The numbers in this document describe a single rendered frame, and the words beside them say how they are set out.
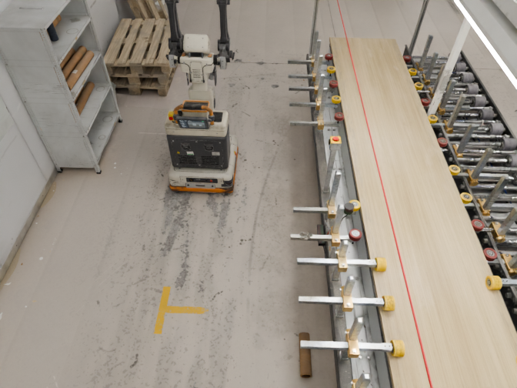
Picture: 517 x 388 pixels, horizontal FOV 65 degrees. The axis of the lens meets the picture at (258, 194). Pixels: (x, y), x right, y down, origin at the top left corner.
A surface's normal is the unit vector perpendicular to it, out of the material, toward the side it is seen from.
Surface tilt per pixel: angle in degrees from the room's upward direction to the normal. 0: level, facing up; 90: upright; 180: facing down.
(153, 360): 0
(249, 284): 0
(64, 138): 90
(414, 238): 0
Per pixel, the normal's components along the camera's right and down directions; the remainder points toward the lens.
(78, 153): -0.03, 0.74
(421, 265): 0.01, -0.67
